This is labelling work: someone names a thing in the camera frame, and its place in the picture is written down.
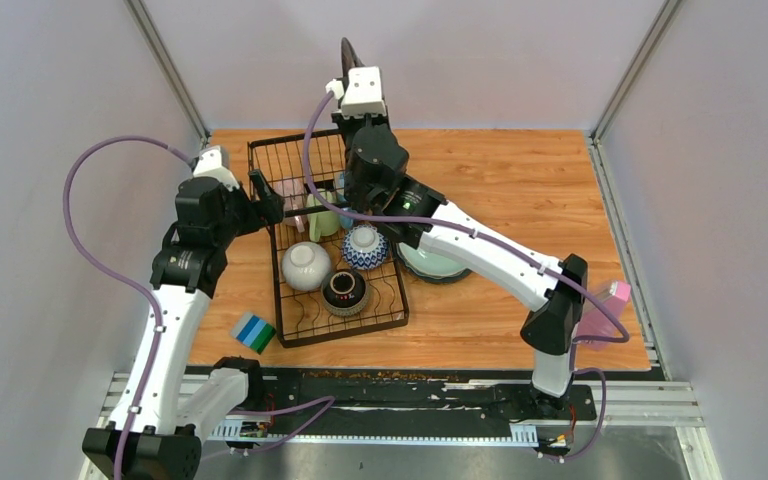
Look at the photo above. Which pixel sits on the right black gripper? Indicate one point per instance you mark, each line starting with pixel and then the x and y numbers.
pixel 346 124

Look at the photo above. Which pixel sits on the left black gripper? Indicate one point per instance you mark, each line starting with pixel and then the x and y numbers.
pixel 270 210

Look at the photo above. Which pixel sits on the pink ceramic mug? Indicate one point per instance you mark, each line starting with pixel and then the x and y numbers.
pixel 293 192

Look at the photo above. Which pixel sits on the light green mug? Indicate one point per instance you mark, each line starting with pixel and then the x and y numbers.
pixel 322 223

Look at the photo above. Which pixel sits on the white ribbed bowl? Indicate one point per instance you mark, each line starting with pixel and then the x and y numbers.
pixel 305 266

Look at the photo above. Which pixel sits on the blue butterfly mug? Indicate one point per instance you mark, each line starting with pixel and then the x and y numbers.
pixel 346 222

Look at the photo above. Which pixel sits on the white black bowl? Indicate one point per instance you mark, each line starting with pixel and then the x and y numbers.
pixel 364 248

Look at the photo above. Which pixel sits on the dark brown speckled bowl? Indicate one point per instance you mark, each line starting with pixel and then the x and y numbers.
pixel 345 292

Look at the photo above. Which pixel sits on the light blue scalloped plate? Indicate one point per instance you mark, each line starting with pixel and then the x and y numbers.
pixel 431 268

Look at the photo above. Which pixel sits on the black rimmed white plate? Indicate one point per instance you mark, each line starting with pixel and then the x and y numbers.
pixel 349 57

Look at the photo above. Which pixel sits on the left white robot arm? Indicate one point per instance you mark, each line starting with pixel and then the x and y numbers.
pixel 151 434

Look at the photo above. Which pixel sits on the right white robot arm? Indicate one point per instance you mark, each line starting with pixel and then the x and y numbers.
pixel 409 212

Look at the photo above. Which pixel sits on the blue green striped sponge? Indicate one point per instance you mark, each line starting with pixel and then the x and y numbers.
pixel 253 332

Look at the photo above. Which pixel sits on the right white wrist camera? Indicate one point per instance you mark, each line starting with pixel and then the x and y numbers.
pixel 361 94

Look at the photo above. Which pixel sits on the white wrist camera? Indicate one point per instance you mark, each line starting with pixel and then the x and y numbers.
pixel 214 162
pixel 361 94

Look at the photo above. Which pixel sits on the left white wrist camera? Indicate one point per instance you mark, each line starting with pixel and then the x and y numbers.
pixel 214 162

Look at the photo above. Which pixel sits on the black wire dish rack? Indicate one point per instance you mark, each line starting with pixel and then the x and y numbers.
pixel 301 317

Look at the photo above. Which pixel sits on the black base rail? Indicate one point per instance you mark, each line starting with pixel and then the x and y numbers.
pixel 468 407

